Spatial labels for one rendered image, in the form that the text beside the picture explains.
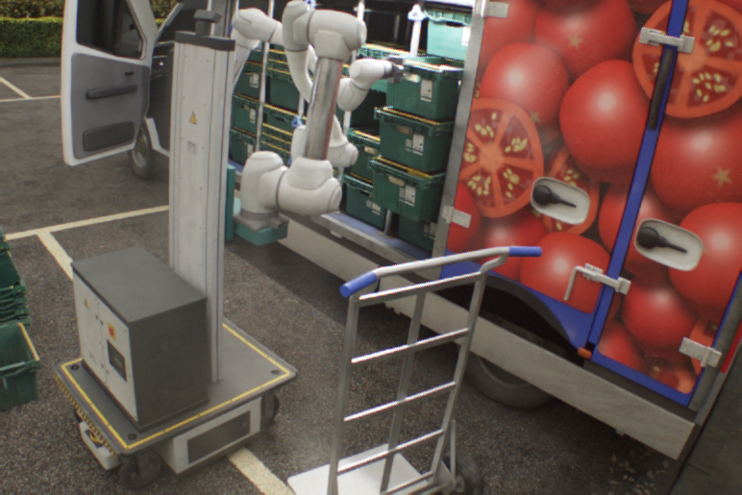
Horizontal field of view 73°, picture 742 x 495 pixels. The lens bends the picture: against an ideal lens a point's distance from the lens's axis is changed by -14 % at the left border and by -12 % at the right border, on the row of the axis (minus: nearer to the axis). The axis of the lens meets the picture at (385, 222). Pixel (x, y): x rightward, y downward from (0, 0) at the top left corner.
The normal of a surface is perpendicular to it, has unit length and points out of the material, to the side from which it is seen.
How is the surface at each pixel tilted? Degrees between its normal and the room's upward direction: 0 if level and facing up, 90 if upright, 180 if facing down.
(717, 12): 90
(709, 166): 90
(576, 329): 90
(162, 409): 90
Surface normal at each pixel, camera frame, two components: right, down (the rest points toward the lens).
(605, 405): -0.67, 0.18
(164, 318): 0.76, 0.33
